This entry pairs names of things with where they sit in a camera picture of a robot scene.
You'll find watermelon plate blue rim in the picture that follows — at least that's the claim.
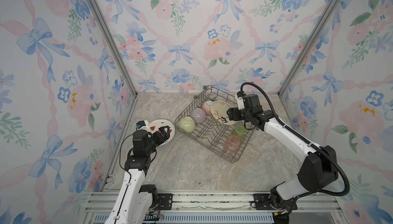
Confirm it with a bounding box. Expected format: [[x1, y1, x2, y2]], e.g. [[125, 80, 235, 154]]
[[147, 119, 176, 147]]

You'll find cream flamingo plate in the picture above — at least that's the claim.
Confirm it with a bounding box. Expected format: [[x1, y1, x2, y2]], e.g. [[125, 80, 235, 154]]
[[210, 101, 236, 125]]

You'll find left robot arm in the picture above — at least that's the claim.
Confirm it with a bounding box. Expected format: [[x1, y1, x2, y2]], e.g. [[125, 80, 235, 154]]
[[105, 126, 171, 224]]

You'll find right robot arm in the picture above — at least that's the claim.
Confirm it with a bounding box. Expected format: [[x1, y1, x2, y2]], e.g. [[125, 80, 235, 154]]
[[227, 92, 339, 209]]

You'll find green glass tumbler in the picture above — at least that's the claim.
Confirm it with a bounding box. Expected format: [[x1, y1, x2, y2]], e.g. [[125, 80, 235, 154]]
[[231, 125, 247, 141]]

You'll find green ceramic bowl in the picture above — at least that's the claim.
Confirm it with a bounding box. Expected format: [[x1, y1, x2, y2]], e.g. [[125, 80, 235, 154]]
[[178, 117, 196, 133]]

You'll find pink patterned bowl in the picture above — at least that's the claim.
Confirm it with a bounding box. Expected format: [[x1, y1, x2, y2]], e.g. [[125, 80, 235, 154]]
[[201, 100, 213, 116]]

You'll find pink glass tumbler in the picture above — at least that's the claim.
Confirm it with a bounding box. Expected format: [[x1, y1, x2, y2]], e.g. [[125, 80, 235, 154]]
[[224, 135, 241, 156]]

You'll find lilac ceramic bowl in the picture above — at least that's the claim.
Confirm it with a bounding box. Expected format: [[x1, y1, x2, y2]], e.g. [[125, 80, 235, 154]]
[[190, 108, 207, 124]]

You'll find thin black left cable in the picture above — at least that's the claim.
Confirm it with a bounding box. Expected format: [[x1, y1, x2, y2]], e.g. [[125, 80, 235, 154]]
[[118, 131, 158, 172]]

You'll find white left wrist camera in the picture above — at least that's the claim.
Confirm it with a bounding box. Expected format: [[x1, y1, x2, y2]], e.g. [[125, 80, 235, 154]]
[[136, 120, 151, 132]]

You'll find black corrugated cable hose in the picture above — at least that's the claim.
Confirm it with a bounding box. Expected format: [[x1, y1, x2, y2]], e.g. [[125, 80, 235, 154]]
[[239, 82, 351, 197]]

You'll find grey wire dish rack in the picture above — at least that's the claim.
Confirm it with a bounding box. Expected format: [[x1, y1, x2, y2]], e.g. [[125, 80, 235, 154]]
[[175, 85, 254, 163]]

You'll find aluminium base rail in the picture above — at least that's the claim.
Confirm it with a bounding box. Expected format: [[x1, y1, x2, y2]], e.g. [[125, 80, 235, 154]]
[[78, 191, 341, 224]]

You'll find aluminium right corner post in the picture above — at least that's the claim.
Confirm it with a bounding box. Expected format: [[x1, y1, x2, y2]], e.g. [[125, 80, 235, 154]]
[[278, 0, 340, 98]]

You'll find aluminium corner post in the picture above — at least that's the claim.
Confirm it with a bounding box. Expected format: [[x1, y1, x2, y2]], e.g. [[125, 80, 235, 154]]
[[87, 0, 137, 98], [278, 0, 340, 98]]

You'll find aluminium left corner post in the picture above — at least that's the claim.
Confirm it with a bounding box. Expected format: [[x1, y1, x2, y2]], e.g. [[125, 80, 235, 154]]
[[87, 0, 137, 98]]

